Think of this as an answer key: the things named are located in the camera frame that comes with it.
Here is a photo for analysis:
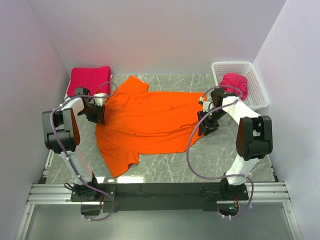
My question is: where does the orange t shirt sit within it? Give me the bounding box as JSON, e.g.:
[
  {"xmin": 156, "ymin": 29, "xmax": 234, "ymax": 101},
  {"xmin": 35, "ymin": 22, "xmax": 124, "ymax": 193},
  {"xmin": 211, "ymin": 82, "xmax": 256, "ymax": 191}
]
[{"xmin": 95, "ymin": 75, "xmax": 203, "ymax": 178}]

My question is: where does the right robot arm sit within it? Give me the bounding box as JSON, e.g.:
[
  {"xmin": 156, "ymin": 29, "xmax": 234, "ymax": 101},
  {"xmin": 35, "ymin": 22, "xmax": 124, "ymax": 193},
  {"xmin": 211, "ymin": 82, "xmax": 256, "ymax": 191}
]
[{"xmin": 197, "ymin": 87, "xmax": 273, "ymax": 198}]

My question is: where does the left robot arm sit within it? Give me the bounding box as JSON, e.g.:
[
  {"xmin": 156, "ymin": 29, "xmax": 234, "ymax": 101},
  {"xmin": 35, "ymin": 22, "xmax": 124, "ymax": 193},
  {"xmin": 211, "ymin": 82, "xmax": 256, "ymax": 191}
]
[{"xmin": 41, "ymin": 87, "xmax": 108, "ymax": 201}]

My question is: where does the folded crimson t shirt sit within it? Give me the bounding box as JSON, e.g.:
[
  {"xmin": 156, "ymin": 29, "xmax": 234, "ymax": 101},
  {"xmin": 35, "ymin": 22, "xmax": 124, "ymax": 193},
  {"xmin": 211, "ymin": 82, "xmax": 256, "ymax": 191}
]
[{"xmin": 66, "ymin": 66, "xmax": 111, "ymax": 97}]

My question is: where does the crumpled crimson t shirt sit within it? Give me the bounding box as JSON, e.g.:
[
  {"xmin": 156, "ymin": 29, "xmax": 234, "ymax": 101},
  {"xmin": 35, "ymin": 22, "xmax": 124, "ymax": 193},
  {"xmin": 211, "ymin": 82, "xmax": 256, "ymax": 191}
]
[{"xmin": 219, "ymin": 72, "xmax": 249, "ymax": 101}]

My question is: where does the white plastic basket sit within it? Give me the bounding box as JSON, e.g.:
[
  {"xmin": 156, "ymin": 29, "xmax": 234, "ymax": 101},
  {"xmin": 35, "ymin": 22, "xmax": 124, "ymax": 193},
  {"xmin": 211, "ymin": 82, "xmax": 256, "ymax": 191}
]
[{"xmin": 211, "ymin": 61, "xmax": 269, "ymax": 111}]

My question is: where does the black base beam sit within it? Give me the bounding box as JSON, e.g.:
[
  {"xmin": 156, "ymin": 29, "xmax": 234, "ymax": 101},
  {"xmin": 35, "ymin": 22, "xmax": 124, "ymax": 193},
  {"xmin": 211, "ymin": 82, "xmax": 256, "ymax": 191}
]
[{"xmin": 70, "ymin": 181, "xmax": 249, "ymax": 213}]

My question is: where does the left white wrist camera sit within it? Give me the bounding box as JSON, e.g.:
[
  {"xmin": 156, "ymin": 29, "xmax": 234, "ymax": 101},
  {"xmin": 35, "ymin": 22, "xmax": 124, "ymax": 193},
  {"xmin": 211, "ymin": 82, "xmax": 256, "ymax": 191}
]
[{"xmin": 93, "ymin": 92, "xmax": 108, "ymax": 106}]

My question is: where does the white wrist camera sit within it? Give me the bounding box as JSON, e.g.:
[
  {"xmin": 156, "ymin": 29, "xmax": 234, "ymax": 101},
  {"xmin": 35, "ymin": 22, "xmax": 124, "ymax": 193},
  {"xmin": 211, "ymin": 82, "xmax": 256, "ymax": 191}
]
[
  {"xmin": 198, "ymin": 96, "xmax": 213, "ymax": 113},
  {"xmin": 93, "ymin": 92, "xmax": 108, "ymax": 106}
]

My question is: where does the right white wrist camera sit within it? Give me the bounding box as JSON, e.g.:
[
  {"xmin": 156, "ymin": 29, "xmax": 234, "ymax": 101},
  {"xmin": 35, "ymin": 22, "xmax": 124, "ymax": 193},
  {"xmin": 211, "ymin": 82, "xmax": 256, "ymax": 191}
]
[{"xmin": 198, "ymin": 96, "xmax": 213, "ymax": 113}]

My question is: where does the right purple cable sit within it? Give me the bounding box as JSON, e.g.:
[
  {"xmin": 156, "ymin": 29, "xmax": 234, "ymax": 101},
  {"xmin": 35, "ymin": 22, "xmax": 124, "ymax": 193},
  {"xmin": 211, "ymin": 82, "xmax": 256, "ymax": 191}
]
[{"xmin": 186, "ymin": 84, "xmax": 255, "ymax": 220}]

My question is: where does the purple cable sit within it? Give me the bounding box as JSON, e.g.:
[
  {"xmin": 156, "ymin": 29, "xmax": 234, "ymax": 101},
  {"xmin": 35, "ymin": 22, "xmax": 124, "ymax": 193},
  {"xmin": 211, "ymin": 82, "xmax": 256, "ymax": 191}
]
[
  {"xmin": 49, "ymin": 81, "xmax": 118, "ymax": 222},
  {"xmin": 186, "ymin": 84, "xmax": 255, "ymax": 220}
]

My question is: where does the aluminium rail frame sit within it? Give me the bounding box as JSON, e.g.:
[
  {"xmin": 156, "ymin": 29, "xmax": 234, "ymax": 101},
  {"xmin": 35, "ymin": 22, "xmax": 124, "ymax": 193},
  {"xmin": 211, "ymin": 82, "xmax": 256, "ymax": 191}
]
[{"xmin": 15, "ymin": 154, "xmax": 302, "ymax": 240}]

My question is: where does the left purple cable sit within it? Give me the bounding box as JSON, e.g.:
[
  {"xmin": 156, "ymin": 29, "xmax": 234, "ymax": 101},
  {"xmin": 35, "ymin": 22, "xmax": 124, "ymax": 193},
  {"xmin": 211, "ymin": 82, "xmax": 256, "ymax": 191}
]
[{"xmin": 49, "ymin": 81, "xmax": 118, "ymax": 222}]

